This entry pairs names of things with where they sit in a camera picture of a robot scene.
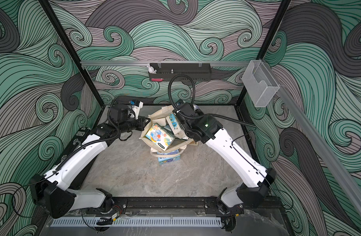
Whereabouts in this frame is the floral canvas tote bag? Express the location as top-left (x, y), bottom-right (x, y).
top-left (140, 105), bottom-right (198, 157)

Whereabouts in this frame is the light blue tissue pack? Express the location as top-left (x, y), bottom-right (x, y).
top-left (157, 150), bottom-right (181, 165)

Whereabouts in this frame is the white cable duct strip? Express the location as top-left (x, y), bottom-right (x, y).
top-left (50, 216), bottom-right (222, 228)

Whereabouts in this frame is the black hard carry case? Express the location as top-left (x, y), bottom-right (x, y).
top-left (45, 134), bottom-right (107, 190)

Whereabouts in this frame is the clear plastic wall bin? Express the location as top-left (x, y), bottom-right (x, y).
top-left (242, 60), bottom-right (280, 108)

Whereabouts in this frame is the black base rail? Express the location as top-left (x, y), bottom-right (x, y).
top-left (47, 196), bottom-right (284, 216)

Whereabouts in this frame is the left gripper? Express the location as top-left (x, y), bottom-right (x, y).
top-left (118, 116), bottom-right (151, 135)

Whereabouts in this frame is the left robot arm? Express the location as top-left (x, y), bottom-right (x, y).
top-left (30, 116), bottom-right (150, 219)

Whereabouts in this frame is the green white tissue pack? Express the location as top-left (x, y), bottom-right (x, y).
top-left (166, 114), bottom-right (186, 139)

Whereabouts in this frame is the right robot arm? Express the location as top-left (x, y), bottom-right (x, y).
top-left (172, 100), bottom-right (277, 213)

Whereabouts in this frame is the blue cartoon tissue pack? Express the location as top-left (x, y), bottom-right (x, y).
top-left (145, 124), bottom-right (175, 150)

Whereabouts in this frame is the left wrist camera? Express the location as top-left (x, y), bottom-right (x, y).
top-left (129, 100), bottom-right (144, 120)

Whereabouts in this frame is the white bunny figurine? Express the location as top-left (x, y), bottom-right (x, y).
top-left (147, 64), bottom-right (157, 74)

